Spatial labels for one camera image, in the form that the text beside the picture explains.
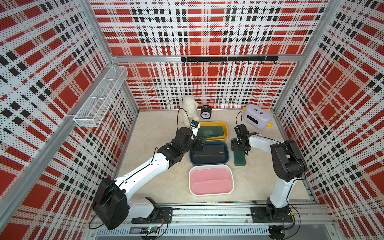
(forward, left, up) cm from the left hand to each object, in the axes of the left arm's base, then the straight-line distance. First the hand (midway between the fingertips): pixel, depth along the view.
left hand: (200, 136), depth 81 cm
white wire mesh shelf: (+19, +68, +1) cm, 70 cm away
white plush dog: (+26, +7, -2) cm, 27 cm away
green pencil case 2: (-5, -24, -17) cm, 30 cm away
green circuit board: (-41, +25, -18) cm, 51 cm away
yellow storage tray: (+27, -12, -22) cm, 37 cm away
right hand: (+5, -27, -19) cm, 33 cm away
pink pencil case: (-15, -5, -17) cm, 23 cm away
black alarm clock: (+31, -4, -14) cm, 34 cm away
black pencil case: (-6, -5, -15) cm, 17 cm away
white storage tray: (-15, -17, -14) cm, 27 cm away
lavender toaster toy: (+24, -40, -11) cm, 48 cm away
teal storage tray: (-2, -17, -16) cm, 23 cm away
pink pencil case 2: (-22, -6, -15) cm, 28 cm away
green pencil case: (+14, -6, -16) cm, 22 cm away
